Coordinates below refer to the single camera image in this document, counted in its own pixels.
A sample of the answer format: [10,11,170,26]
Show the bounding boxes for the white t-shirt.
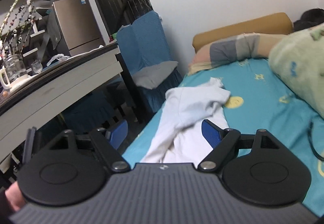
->
[141,77,231,166]

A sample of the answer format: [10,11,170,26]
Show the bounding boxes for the person's hand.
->
[5,181,26,212]

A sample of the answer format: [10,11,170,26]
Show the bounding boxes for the teal printed bed sheet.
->
[123,59,323,216]

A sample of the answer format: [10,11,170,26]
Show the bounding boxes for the white desk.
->
[0,42,145,164]

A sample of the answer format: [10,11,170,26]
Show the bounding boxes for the drinking glass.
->
[31,59,43,74]

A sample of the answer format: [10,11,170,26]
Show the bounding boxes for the white plastic bag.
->
[46,54,71,66]

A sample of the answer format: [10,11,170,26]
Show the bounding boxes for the glass jar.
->
[3,54,28,83]

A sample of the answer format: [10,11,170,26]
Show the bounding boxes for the green fleece blanket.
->
[269,24,324,116]

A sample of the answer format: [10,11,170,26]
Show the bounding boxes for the grey seat cushion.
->
[132,61,178,89]

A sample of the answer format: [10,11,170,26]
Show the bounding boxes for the striped pillow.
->
[188,33,286,75]

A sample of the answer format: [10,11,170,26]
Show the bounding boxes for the blue covered chair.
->
[116,11,182,113]

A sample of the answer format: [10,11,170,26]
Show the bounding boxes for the tan padded headboard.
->
[192,12,293,53]

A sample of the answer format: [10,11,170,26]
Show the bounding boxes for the beaded hoop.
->
[1,0,35,60]

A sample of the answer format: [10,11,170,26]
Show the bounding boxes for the bronze mini fridge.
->
[47,0,105,56]

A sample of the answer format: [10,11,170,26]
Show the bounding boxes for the black clothing pile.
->
[293,8,324,32]

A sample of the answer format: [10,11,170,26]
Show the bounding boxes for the black cable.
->
[307,121,324,163]

